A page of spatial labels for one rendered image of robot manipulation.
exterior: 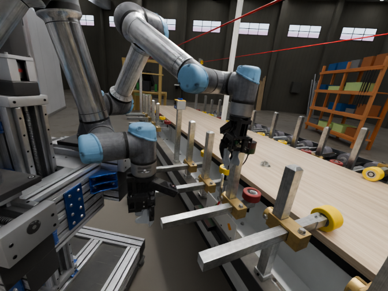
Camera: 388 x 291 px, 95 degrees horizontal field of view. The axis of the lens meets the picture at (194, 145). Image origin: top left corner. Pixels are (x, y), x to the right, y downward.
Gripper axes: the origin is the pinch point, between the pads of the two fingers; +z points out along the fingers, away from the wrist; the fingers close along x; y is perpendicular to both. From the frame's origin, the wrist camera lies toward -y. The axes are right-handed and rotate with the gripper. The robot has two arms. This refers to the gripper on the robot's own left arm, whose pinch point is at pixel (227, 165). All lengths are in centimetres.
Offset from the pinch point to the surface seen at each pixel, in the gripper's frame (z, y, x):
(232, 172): 5.7, -4.9, 5.4
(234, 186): 12.2, -3.8, 7.3
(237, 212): 19.7, 3.9, 6.6
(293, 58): -239, -1087, 864
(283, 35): -363, -1123, 780
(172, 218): 19.8, 4.6, -20.2
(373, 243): 14, 28, 43
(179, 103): -13, -77, -10
